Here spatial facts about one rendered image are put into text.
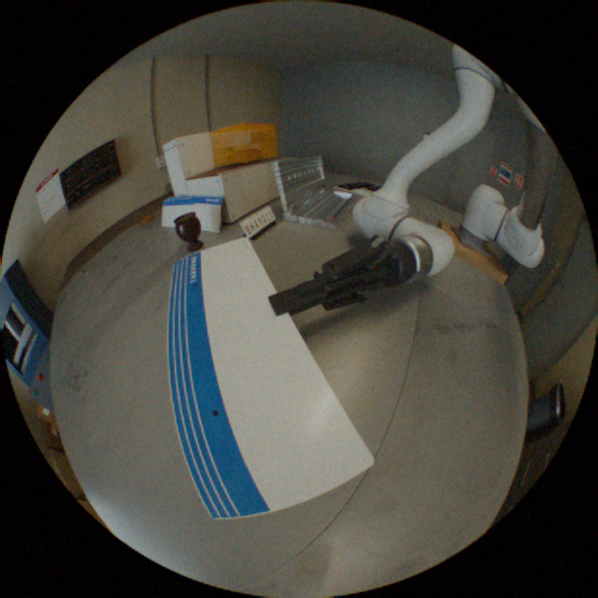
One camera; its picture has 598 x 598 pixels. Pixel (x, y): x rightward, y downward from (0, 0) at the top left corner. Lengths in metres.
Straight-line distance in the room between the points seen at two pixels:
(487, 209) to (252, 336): 0.86
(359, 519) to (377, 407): 0.18
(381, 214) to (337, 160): 2.72
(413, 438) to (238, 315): 0.31
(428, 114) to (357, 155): 1.28
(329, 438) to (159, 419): 0.27
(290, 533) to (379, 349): 0.32
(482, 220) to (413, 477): 0.81
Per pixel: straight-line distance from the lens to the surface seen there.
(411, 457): 0.32
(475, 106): 0.48
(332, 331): 0.31
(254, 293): 0.24
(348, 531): 0.32
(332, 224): 0.60
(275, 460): 0.17
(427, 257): 0.35
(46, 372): 1.98
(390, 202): 0.45
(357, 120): 3.07
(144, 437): 0.37
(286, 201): 0.65
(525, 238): 0.79
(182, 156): 0.84
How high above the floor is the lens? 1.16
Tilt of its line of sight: 49 degrees down
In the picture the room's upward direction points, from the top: straight up
